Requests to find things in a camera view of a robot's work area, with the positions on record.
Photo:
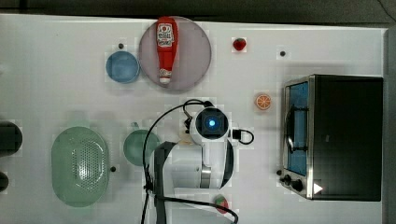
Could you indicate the yellow plush banana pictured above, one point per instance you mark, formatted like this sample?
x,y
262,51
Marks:
x,y
185,138

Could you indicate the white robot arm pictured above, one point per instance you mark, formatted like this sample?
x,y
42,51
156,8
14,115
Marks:
x,y
207,163

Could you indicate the black toaster oven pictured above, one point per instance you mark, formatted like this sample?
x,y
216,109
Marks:
x,y
333,138

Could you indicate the grey round plate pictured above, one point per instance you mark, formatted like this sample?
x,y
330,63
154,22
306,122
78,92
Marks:
x,y
192,60

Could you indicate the orange slice toy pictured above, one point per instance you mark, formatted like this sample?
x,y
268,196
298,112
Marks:
x,y
263,101

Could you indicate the red strawberry toy far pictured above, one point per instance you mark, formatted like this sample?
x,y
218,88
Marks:
x,y
239,44

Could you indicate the red strawberry toy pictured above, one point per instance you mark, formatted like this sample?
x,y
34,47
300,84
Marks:
x,y
239,44
221,201

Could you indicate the blue bowl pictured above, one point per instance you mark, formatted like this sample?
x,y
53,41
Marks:
x,y
122,67

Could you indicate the red strawberry toy near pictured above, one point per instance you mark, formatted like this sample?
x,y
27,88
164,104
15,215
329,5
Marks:
x,y
221,201

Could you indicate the red plush ketchup bottle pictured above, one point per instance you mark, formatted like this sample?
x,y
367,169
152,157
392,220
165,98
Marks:
x,y
167,42

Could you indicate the green colander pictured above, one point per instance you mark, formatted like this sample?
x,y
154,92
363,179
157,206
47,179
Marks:
x,y
79,166

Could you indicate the black cylinder holder large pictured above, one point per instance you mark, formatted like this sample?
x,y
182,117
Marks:
x,y
10,138

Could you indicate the black cylinder holder small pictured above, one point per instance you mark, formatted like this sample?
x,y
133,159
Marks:
x,y
3,181

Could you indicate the green cup with handle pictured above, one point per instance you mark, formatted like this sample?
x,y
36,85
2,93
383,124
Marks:
x,y
136,150

